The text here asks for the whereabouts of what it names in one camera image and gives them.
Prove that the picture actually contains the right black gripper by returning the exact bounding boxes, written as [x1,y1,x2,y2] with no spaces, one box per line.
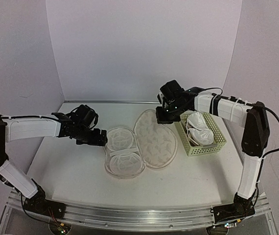
[155,102,187,125]

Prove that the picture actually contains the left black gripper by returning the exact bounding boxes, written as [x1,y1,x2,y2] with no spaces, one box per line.
[75,125,107,146]

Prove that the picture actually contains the white satin bra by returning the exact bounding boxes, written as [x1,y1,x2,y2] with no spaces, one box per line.
[186,112,214,145]

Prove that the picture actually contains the floral mesh laundry bag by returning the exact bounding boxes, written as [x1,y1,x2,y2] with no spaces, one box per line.
[104,109,178,178]

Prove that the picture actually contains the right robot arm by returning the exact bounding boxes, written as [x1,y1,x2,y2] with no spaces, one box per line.
[156,80,270,225]

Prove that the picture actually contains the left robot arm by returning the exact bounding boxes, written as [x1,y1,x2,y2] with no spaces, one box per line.
[0,104,108,219]

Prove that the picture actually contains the pale green perforated basket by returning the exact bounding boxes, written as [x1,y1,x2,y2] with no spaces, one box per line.
[174,111,227,157]

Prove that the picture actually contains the back edge aluminium strip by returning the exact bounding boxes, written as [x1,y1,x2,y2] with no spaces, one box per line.
[64,100,160,105]

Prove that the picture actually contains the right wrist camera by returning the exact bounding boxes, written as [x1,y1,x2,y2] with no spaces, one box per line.
[157,92,165,107]

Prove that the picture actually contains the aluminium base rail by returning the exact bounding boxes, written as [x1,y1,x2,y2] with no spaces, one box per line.
[0,189,278,235]

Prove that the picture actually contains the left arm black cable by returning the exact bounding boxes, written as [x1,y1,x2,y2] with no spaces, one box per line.
[0,114,64,127]

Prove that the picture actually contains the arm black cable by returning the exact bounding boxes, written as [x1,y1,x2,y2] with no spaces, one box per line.
[0,114,64,127]
[198,87,279,157]

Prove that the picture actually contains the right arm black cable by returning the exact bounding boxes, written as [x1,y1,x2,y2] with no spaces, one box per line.
[198,87,279,157]

